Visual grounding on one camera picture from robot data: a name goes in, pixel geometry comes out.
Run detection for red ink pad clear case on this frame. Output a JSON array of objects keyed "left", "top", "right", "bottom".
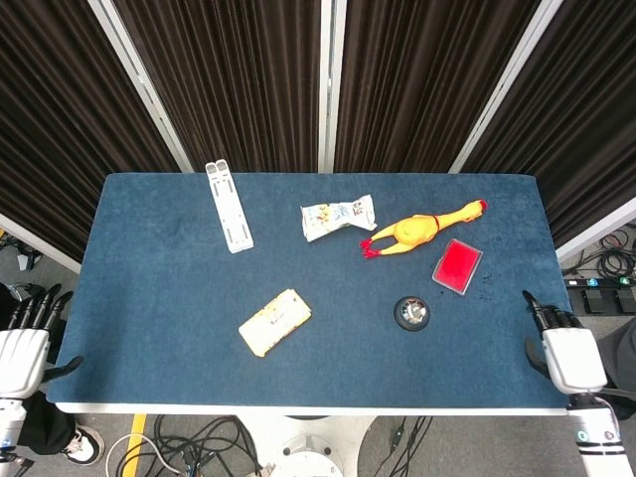
[{"left": 431, "top": 238, "right": 484, "bottom": 297}]

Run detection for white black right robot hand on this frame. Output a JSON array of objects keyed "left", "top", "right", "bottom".
[{"left": 521, "top": 289, "right": 608, "bottom": 396}]

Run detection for yellow white snack box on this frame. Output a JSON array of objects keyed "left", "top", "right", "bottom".
[{"left": 238, "top": 288, "right": 314, "bottom": 358}]

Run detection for yellow rubber chicken toy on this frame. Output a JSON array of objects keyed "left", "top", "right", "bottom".
[{"left": 359, "top": 199, "right": 489, "bottom": 260}]

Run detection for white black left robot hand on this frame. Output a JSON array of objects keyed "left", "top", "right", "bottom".
[{"left": 0, "top": 283, "right": 84, "bottom": 398}]

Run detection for black white sneaker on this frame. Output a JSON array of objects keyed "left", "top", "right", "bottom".
[{"left": 60, "top": 423, "right": 106, "bottom": 467}]

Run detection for black foot pedal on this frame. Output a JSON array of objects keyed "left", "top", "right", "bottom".
[
  {"left": 580, "top": 288, "right": 613, "bottom": 315},
  {"left": 612, "top": 287, "right": 636, "bottom": 314}
]

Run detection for black coiled cables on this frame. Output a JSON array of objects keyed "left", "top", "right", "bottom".
[{"left": 563, "top": 226, "right": 636, "bottom": 280}]

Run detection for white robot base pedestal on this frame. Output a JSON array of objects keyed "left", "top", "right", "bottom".
[{"left": 237, "top": 413, "right": 379, "bottom": 477}]

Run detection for white partition post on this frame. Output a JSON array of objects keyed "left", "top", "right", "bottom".
[
  {"left": 448, "top": 0, "right": 565, "bottom": 175},
  {"left": 87, "top": 0, "right": 195, "bottom": 174},
  {"left": 317, "top": 0, "right": 348, "bottom": 174}
]

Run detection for black cable bundle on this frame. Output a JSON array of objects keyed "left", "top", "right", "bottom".
[{"left": 148, "top": 414, "right": 264, "bottom": 477}]

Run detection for blue table cloth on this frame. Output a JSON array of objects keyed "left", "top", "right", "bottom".
[{"left": 47, "top": 172, "right": 583, "bottom": 410}]

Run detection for white folding phone stand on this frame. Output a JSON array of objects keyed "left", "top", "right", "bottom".
[{"left": 205, "top": 159, "right": 255, "bottom": 254}]

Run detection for white printed snack packet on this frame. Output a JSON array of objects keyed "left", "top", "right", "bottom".
[{"left": 300, "top": 194, "right": 379, "bottom": 243}]

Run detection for dark brown pleated curtain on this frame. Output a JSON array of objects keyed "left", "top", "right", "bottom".
[{"left": 0, "top": 0, "right": 636, "bottom": 263}]

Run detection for black power strip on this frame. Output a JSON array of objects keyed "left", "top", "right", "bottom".
[{"left": 562, "top": 276, "right": 636, "bottom": 291}]

